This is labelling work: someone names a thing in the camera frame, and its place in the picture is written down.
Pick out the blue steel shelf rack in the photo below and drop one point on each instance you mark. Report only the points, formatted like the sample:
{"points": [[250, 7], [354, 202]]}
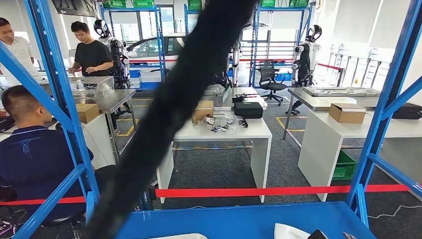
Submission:
{"points": [[230, 221], [254, 39], [186, 23], [161, 39]]}

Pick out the white metal railing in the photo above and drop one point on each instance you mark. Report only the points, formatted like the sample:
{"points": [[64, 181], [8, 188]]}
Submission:
{"points": [[362, 66]]}

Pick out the white car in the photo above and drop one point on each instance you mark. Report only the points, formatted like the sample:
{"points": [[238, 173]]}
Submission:
{"points": [[155, 49]]}

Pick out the white curved plastic part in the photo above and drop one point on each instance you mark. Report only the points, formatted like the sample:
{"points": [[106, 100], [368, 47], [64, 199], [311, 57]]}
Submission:
{"points": [[290, 232], [178, 237]]}

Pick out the black office chair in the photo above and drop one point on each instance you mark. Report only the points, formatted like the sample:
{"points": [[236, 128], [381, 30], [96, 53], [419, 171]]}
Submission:
{"points": [[270, 82]]}

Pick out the silver humanoid robot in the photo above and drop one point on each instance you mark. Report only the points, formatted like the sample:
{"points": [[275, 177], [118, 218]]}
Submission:
{"points": [[236, 59]]}

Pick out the white desk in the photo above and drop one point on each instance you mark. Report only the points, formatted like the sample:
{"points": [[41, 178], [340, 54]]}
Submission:
{"points": [[99, 145]]}

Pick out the cardboard box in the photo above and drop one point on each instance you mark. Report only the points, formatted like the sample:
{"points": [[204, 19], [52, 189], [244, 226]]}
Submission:
{"points": [[204, 110], [346, 113], [87, 113]]}

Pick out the clear plastic bin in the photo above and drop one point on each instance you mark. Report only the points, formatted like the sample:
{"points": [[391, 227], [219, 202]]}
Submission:
{"points": [[89, 87]]}

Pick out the thin red barrier tape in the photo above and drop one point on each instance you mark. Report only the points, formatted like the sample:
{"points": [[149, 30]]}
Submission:
{"points": [[326, 66]]}

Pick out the black barrier post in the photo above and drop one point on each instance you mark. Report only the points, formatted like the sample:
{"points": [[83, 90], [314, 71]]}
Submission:
{"points": [[151, 198]]}

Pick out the long metal tray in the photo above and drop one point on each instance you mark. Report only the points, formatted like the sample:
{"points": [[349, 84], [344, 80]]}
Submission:
{"points": [[211, 89], [343, 91]]}

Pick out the steel table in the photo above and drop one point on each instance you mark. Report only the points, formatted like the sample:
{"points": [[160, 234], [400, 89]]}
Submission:
{"points": [[310, 102], [115, 99]]}

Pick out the green plastic crate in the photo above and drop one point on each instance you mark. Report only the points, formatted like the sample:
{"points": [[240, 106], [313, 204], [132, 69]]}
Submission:
{"points": [[114, 3], [194, 4], [344, 166], [142, 3], [267, 3], [299, 3]]}

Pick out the person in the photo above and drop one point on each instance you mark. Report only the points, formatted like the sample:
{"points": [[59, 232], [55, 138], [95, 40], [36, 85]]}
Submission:
{"points": [[19, 52], [92, 56], [33, 158]]}

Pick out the black carrying case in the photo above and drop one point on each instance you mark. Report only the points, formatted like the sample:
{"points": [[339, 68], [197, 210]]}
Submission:
{"points": [[249, 110], [407, 111]]}

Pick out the white table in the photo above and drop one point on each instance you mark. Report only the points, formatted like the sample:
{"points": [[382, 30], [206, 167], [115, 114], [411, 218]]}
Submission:
{"points": [[323, 155], [257, 132]]}

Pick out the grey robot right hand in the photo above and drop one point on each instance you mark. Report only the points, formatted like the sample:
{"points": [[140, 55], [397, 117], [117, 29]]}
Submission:
{"points": [[318, 235]]}

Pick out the black handheld controller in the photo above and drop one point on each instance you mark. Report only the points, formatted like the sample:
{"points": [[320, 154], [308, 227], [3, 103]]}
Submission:
{"points": [[242, 98]]}

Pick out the clear bag of parts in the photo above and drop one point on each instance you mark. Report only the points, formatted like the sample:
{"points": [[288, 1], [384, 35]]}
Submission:
{"points": [[224, 122]]}

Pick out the small glass bottle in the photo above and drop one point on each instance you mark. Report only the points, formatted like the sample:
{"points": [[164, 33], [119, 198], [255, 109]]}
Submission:
{"points": [[195, 118]]}

